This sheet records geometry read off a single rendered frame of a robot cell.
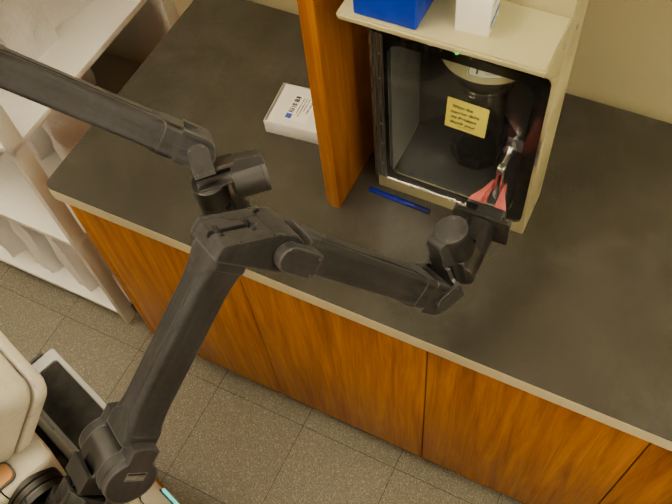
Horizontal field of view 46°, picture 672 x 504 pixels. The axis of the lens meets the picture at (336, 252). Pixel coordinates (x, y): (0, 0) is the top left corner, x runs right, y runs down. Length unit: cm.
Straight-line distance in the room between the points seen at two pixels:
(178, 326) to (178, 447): 150
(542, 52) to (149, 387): 70
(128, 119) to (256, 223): 33
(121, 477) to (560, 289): 89
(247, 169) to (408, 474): 133
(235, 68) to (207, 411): 110
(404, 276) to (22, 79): 64
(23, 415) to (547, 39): 89
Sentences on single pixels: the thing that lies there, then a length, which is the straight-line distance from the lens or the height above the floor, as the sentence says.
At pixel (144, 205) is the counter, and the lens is 175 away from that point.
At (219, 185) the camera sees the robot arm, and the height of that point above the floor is 129.
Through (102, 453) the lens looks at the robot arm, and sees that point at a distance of 115.
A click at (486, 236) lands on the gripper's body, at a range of 136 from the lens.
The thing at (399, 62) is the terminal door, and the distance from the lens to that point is 137.
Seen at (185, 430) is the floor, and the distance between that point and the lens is 252.
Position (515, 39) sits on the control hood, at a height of 151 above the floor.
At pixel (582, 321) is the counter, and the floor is 94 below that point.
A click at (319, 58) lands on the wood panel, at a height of 138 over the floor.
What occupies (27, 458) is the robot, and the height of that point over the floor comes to 122.
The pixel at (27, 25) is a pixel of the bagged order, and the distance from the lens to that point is 211.
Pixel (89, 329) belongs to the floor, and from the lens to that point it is 276.
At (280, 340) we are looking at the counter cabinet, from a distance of 197.
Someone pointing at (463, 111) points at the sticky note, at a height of 126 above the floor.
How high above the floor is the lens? 230
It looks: 58 degrees down
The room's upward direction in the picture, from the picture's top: 8 degrees counter-clockwise
